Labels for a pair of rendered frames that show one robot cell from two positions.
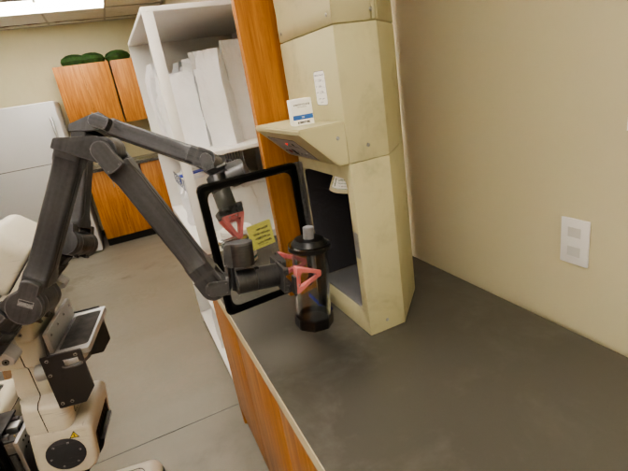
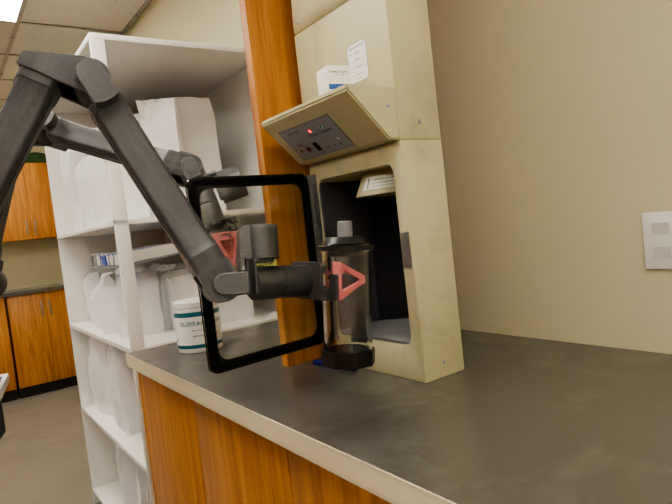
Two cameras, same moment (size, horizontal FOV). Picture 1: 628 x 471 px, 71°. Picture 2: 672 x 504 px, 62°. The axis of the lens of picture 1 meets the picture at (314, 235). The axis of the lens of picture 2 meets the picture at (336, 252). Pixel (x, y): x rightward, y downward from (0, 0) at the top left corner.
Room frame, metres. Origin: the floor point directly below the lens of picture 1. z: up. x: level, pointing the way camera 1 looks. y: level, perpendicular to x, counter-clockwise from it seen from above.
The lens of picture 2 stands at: (0.02, 0.28, 1.27)
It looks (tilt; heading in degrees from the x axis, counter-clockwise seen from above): 3 degrees down; 346
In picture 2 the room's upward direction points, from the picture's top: 6 degrees counter-clockwise
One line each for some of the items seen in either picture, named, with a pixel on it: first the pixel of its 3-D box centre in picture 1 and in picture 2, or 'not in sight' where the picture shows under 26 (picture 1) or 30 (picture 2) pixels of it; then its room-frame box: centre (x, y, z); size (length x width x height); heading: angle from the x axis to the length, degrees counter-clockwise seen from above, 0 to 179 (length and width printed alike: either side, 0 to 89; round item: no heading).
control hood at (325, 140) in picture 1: (297, 143); (324, 130); (1.15, 0.00, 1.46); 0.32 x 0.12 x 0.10; 22
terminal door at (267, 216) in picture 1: (261, 238); (261, 267); (1.24, 0.16, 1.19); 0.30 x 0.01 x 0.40; 117
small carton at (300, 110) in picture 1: (300, 111); (334, 84); (1.10, -0.02, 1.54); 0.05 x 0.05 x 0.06; 10
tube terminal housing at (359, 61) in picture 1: (364, 178); (397, 190); (1.22, -0.17, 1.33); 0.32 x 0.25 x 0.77; 22
